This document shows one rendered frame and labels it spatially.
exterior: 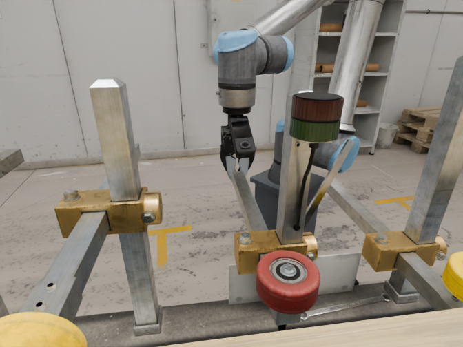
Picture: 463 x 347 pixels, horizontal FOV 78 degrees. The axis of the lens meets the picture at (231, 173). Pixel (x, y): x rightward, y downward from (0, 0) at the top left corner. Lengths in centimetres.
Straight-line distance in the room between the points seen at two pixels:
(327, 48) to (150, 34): 184
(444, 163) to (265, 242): 31
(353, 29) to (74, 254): 105
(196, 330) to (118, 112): 40
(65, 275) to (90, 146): 298
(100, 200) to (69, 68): 277
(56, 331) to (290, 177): 32
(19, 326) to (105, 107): 23
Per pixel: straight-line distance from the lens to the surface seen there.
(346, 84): 114
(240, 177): 72
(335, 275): 64
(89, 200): 45
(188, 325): 60
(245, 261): 48
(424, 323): 40
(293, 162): 42
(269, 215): 135
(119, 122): 38
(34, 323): 29
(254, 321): 60
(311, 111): 34
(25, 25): 324
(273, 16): 99
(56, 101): 325
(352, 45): 115
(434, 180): 57
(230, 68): 68
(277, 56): 76
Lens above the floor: 117
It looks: 25 degrees down
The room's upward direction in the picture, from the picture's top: straight up
